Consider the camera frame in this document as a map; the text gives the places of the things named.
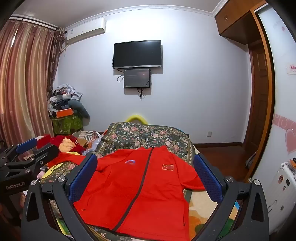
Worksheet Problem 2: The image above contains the grey backpack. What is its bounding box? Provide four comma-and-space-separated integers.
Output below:
246, 152, 258, 170

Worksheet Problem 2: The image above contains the white sliding wardrobe door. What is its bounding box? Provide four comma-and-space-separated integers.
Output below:
251, 3, 296, 183

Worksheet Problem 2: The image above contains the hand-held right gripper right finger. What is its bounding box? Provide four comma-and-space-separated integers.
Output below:
193, 153, 270, 241

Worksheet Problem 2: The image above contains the yellow ring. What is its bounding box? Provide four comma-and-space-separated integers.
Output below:
126, 113, 151, 126

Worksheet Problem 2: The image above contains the red plush cloth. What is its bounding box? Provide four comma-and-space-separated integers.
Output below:
50, 136, 86, 163

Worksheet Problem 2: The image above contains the white appliance with stickers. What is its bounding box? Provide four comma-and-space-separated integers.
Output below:
266, 158, 296, 235

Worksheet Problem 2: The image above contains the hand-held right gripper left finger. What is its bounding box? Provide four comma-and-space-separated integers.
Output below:
20, 153, 99, 241

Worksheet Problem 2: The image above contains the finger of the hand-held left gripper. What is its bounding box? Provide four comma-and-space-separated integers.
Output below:
0, 138, 38, 169
3, 143, 60, 180

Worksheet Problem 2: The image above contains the patterned grey cloth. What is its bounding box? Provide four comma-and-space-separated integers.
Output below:
72, 130, 105, 154

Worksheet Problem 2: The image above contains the small black wall monitor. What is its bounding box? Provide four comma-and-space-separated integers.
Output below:
123, 68, 151, 89

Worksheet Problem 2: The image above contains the black wall television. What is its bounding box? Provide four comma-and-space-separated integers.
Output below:
113, 40, 162, 69

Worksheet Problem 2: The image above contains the pile of mixed clothes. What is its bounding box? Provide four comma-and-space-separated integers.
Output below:
48, 84, 83, 117

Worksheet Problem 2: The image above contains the orange box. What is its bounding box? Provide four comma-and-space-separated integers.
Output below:
56, 108, 74, 118

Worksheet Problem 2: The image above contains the beige cartoon blanket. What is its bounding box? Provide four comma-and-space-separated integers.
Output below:
185, 148, 242, 241

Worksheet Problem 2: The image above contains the red zip jacket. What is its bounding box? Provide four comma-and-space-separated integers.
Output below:
52, 146, 206, 241

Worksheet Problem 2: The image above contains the white air conditioner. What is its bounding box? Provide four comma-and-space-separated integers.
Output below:
65, 17, 107, 44

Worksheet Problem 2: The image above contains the wooden overhead cabinet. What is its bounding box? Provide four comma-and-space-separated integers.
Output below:
214, 0, 273, 45

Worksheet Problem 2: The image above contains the yellow cloth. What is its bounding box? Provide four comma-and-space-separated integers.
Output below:
44, 162, 71, 179

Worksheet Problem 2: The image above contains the dark floral quilt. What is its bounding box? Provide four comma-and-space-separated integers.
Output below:
39, 122, 196, 241

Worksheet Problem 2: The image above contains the wooden room door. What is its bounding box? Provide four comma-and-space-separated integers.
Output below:
243, 40, 270, 150

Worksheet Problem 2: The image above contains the white curtain rail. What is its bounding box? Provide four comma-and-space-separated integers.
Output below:
10, 14, 59, 30

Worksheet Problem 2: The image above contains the striped brown curtain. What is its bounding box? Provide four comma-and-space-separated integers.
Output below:
0, 20, 66, 149

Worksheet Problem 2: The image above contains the red box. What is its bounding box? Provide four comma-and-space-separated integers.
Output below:
37, 134, 53, 149

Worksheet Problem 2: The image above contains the grey cushion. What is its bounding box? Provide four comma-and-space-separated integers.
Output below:
69, 100, 90, 120

